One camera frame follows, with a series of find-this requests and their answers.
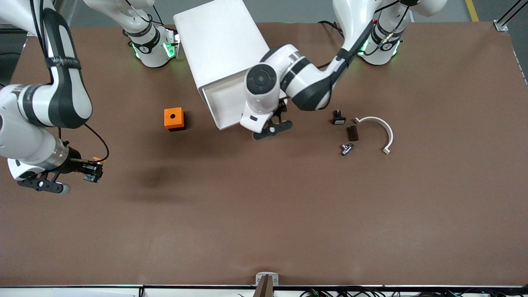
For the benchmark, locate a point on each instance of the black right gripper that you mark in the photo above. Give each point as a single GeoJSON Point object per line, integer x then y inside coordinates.
{"type": "Point", "coordinates": [76, 164]}

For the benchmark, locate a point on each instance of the silver metal key switch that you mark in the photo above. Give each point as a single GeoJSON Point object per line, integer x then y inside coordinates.
{"type": "Point", "coordinates": [346, 149]}

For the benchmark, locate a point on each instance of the orange button enclosure box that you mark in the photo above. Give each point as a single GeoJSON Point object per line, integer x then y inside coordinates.
{"type": "Point", "coordinates": [173, 117]}

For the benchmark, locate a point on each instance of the white drawer cabinet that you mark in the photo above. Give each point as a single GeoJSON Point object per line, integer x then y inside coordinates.
{"type": "Point", "coordinates": [218, 37]}

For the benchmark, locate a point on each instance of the white plastic drawer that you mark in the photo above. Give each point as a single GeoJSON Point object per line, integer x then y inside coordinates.
{"type": "Point", "coordinates": [225, 103]}

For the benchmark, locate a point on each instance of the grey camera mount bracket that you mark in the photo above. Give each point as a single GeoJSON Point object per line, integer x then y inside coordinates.
{"type": "Point", "coordinates": [267, 282]}

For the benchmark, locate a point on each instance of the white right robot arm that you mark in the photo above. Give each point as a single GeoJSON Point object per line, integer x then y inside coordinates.
{"type": "Point", "coordinates": [45, 103]}

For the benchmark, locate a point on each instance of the orange and blue push button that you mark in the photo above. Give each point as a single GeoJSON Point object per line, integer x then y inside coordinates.
{"type": "Point", "coordinates": [95, 169]}

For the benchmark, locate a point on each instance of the black push button white cap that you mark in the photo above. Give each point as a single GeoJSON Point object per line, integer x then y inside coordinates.
{"type": "Point", "coordinates": [339, 119]}

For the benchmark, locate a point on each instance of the white curved plastic bracket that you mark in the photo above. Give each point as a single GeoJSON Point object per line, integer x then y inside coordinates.
{"type": "Point", "coordinates": [385, 128]}

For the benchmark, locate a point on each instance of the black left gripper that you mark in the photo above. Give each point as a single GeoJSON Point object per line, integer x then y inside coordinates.
{"type": "Point", "coordinates": [281, 109]}

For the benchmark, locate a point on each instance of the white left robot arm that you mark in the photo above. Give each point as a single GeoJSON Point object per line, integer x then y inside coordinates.
{"type": "Point", "coordinates": [305, 82]}

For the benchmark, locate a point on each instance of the brown contact block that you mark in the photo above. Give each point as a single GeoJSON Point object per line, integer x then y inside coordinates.
{"type": "Point", "coordinates": [353, 133]}

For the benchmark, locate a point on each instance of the aluminium frame post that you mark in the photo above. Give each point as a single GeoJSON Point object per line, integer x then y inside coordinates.
{"type": "Point", "coordinates": [509, 18]}

